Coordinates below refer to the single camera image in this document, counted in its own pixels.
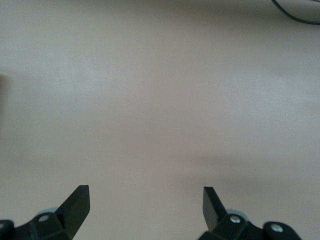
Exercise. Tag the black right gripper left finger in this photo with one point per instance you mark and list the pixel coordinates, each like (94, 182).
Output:
(75, 207)

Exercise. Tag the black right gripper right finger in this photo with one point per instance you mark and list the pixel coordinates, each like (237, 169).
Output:
(212, 212)

